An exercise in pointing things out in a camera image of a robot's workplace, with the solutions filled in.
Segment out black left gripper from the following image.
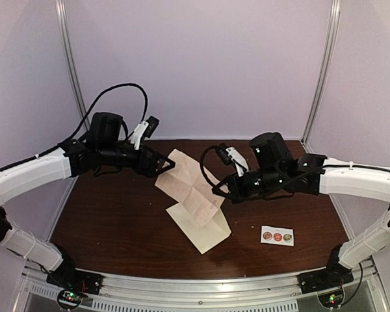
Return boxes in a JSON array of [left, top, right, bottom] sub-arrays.
[[99, 142, 176, 179]]

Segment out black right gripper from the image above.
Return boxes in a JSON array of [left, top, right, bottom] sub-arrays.
[[212, 166, 285, 205]]

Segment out cream paper envelope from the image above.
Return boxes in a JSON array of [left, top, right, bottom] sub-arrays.
[[166, 203, 231, 254]]

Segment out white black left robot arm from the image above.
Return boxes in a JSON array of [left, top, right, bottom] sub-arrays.
[[0, 112, 176, 289]]

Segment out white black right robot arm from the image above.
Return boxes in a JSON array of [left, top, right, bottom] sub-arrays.
[[210, 132, 390, 287]]

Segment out sticker sheet with three seals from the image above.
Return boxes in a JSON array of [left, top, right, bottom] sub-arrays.
[[260, 226, 294, 246]]

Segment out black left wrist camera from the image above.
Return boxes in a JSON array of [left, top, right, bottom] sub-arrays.
[[144, 116, 160, 138]]

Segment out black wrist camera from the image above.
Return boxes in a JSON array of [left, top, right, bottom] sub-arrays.
[[215, 144, 237, 166], [144, 116, 160, 138]]

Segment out black braided right camera cable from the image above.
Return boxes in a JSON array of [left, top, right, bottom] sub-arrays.
[[200, 145, 225, 191]]

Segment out black braided camera cable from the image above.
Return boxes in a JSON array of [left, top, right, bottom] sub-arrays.
[[63, 83, 150, 144], [200, 145, 225, 191]]

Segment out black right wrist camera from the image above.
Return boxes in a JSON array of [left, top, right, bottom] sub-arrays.
[[215, 144, 237, 166]]

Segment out black braided left camera cable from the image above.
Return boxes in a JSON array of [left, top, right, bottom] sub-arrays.
[[63, 83, 150, 144]]

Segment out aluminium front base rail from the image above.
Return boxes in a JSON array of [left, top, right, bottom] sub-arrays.
[[10, 260, 390, 311]]

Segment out left aluminium corner post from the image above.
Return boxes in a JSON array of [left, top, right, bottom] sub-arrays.
[[54, 0, 97, 146]]

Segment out aluminium corner post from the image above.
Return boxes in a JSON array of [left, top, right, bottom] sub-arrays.
[[54, 0, 97, 146], [301, 0, 341, 145]]

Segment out right aluminium corner post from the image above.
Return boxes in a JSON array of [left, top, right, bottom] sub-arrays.
[[301, 0, 341, 145]]

